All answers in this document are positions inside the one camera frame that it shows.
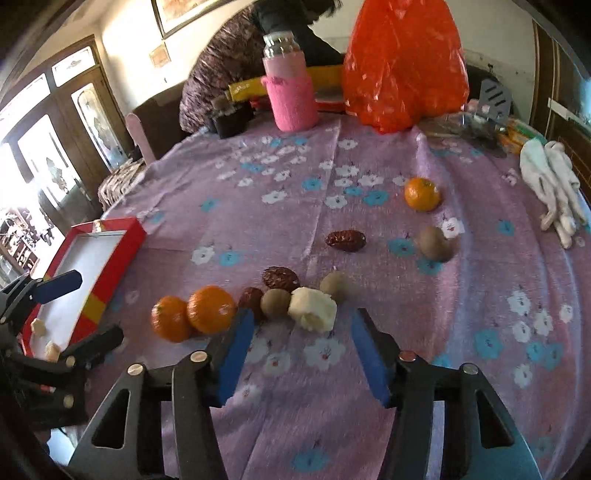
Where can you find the small white chunk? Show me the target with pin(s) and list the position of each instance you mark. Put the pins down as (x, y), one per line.
(98, 225)
(54, 351)
(38, 327)

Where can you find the yellow flat box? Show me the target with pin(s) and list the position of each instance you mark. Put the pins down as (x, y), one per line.
(323, 74)

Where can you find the pink chair back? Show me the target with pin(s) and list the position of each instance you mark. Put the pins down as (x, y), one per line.
(141, 138)

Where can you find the brown kiwi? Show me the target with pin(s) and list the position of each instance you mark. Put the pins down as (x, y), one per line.
(436, 243)

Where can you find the red cardboard box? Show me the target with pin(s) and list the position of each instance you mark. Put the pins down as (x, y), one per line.
(115, 272)

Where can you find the purple floral tablecloth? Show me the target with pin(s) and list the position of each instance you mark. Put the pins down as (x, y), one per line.
(286, 203)

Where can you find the small wall paper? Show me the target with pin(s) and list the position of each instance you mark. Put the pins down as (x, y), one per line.
(159, 55)

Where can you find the white glove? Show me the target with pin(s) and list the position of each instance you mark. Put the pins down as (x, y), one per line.
(565, 194)
(535, 177)

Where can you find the green orange snack packet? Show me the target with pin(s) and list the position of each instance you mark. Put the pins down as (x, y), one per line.
(517, 136)

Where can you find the red plastic bag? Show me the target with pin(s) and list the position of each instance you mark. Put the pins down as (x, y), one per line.
(401, 69)

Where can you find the small black box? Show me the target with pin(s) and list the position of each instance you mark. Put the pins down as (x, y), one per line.
(228, 122)

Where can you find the brown longan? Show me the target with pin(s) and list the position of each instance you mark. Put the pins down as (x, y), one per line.
(275, 303)
(334, 285)

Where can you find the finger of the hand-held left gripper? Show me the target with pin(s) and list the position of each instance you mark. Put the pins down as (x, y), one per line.
(60, 284)
(94, 342)

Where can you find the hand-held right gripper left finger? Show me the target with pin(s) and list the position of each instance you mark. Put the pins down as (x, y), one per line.
(235, 355)

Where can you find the white lumpy chunk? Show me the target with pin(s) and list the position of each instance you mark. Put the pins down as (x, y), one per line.
(314, 310)

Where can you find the framed wall picture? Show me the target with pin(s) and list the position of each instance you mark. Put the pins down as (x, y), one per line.
(184, 11)

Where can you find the pink sleeved glass bottle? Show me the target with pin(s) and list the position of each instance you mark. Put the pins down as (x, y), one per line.
(282, 55)

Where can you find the wooden glass door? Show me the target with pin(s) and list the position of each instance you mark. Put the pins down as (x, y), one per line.
(60, 138)

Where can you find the red flat box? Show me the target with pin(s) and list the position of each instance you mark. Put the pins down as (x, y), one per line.
(328, 105)

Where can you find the dark brown sofa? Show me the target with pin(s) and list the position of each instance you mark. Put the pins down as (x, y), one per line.
(157, 115)

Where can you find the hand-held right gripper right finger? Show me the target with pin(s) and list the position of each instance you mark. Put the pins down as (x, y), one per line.
(369, 360)

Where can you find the clear plastic bags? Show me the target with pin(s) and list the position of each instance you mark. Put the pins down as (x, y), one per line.
(457, 127)

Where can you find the pink knitted basket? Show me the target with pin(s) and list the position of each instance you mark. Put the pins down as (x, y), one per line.
(291, 104)

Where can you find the printed blanket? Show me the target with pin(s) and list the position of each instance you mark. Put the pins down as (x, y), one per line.
(122, 182)

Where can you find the red jujube date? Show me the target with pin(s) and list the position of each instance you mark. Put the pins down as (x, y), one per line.
(280, 278)
(251, 299)
(345, 240)

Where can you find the orange mandarin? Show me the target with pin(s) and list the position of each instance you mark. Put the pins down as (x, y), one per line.
(422, 194)
(211, 309)
(168, 321)

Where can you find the wooden dresser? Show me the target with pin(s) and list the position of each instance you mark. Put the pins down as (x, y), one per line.
(549, 69)

